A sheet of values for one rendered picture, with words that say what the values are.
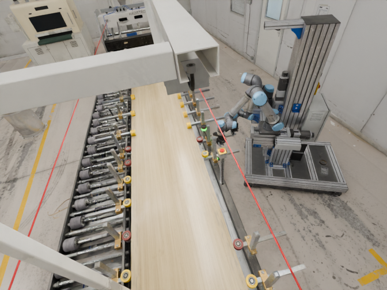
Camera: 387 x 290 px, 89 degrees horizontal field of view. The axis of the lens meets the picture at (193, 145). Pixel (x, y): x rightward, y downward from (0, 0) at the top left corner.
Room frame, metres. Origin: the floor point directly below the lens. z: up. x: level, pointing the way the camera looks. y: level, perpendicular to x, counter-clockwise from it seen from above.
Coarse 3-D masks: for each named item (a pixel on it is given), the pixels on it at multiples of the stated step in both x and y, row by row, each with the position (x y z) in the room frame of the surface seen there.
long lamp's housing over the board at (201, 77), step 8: (144, 0) 1.58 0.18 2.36; (152, 16) 0.98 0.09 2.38; (152, 24) 0.92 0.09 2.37; (152, 32) 0.86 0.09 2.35; (160, 32) 0.73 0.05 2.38; (160, 40) 0.65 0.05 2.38; (184, 56) 0.50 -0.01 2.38; (192, 56) 0.49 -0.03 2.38; (184, 64) 0.47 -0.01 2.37; (200, 64) 0.48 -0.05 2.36; (200, 72) 0.48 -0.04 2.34; (176, 80) 0.47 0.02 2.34; (200, 80) 0.48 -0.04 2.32; (208, 80) 0.48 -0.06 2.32; (168, 88) 0.47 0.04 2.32; (176, 88) 0.47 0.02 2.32; (184, 88) 0.47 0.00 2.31
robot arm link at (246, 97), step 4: (248, 92) 1.60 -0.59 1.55; (244, 96) 1.62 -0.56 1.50; (248, 96) 1.58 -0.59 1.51; (240, 100) 1.62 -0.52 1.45; (244, 100) 1.60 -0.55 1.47; (248, 100) 1.59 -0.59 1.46; (236, 104) 1.63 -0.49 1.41; (240, 104) 1.60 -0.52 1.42; (244, 104) 1.59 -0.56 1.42; (232, 108) 1.64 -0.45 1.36; (236, 108) 1.60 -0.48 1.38; (240, 108) 1.59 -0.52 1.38; (228, 112) 1.68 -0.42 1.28; (232, 112) 1.61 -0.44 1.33; (236, 112) 1.60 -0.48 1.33; (228, 116) 1.61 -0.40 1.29; (232, 116) 1.60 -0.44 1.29
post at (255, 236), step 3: (255, 231) 0.48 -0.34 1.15; (258, 231) 0.48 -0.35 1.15; (255, 234) 0.47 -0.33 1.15; (258, 234) 0.46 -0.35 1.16; (252, 237) 0.48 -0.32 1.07; (255, 237) 0.45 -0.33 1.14; (258, 237) 0.45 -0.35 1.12; (252, 240) 0.47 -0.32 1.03; (255, 240) 0.45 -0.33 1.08; (258, 240) 0.45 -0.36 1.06; (252, 243) 0.46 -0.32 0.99; (255, 243) 0.45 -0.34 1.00; (252, 246) 0.45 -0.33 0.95; (255, 246) 0.45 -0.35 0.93; (252, 249) 0.45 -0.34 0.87
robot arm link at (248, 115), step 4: (256, 76) 1.90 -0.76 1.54; (252, 80) 1.88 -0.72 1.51; (256, 80) 1.86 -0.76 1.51; (260, 80) 1.86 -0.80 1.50; (252, 84) 1.87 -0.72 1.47; (256, 84) 1.84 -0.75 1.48; (260, 84) 1.83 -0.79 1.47; (252, 100) 1.79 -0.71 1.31; (248, 104) 1.81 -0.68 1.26; (252, 104) 1.77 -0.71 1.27; (248, 108) 1.78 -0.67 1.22; (252, 108) 1.76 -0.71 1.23; (244, 112) 1.80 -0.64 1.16; (248, 112) 1.75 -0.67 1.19; (252, 112) 1.76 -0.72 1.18; (244, 116) 1.76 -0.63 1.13; (248, 116) 1.73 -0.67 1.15; (252, 116) 1.72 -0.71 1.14
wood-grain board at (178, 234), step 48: (144, 96) 2.94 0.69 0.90; (144, 144) 1.78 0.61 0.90; (192, 144) 1.66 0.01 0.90; (144, 192) 1.09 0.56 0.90; (192, 192) 1.01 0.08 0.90; (144, 240) 0.63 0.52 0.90; (192, 240) 0.57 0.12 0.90; (144, 288) 0.30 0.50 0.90; (192, 288) 0.26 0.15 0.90; (240, 288) 0.22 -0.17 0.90
